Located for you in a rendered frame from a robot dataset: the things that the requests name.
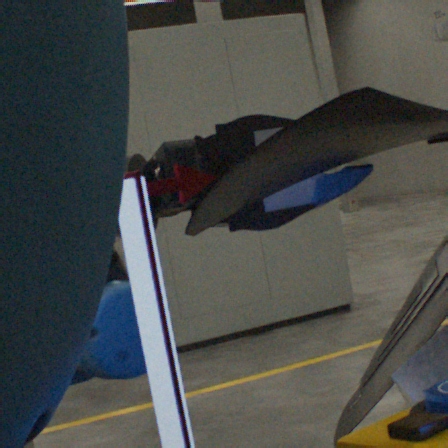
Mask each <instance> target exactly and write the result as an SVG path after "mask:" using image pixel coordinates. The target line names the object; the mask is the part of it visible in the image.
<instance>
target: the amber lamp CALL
mask: <svg viewBox="0 0 448 448"><path fill-rule="evenodd" d="M387 428H388V434H389V436H390V438H395V437H396V438H402V439H408V440H415V441H420V440H424V439H426V438H427V437H429V436H432V435H434V434H436V433H438V432H441V431H443V430H445V429H447V428H448V414H446V413H445V414H438V413H429V412H422V411H418V412H415V413H413V414H410V415H408V416H406V417H403V418H401V419H398V420H396V421H394V422H391V423H389V424H388V426H387Z"/></svg>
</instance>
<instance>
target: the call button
mask: <svg viewBox="0 0 448 448"><path fill-rule="evenodd" d="M421 392H426V393H425V395H424V398H425V403H426V409H427V410H426V412H429V413H438V414H445V413H446V414H448V379H444V380H442V381H439V382H437V383H434V385H433V386H431V387H430V388H429V389H426V390H424V391H421Z"/></svg>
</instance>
